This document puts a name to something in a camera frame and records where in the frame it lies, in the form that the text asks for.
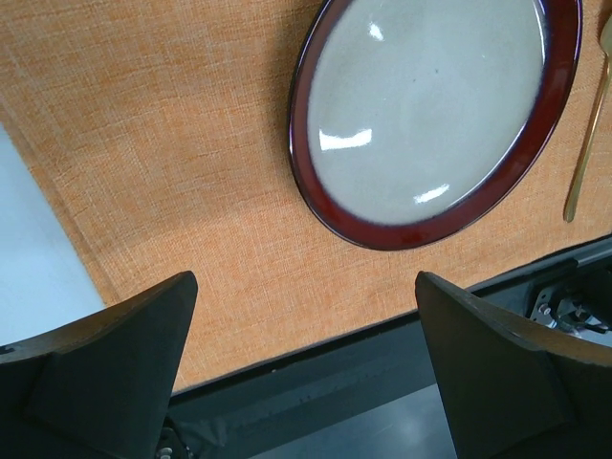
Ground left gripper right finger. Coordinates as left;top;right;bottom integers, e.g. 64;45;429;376
415;272;611;458

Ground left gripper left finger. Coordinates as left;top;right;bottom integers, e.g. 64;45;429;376
1;272;198;458

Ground orange cloth placemat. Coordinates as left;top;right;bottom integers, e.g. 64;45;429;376
1;1;611;389

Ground red rimmed plate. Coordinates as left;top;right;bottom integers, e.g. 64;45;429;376
288;1;583;251

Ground gold spoon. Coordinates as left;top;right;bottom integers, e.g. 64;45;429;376
563;15;611;223

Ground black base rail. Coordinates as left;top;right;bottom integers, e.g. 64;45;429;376
156;237;611;458

